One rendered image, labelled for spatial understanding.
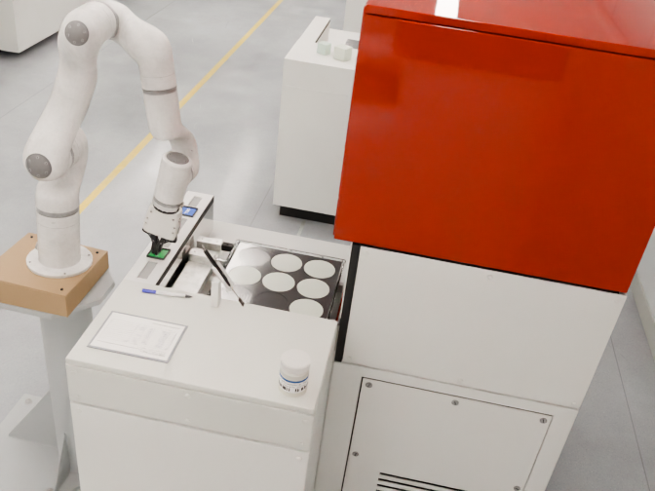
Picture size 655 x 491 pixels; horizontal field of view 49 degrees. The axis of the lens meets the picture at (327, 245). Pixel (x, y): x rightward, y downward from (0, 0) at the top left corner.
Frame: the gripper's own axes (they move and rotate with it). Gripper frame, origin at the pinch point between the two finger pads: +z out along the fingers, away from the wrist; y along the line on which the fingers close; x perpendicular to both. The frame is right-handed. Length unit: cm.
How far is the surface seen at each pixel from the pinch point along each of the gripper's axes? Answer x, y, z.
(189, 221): -20.7, -3.5, 1.8
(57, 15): -421, 234, 129
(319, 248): -40, -46, 7
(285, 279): -7.9, -39.2, 0.3
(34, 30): -381, 234, 132
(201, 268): -7.7, -13.3, 7.9
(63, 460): 15, 11, 92
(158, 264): 5.1, -2.8, 2.0
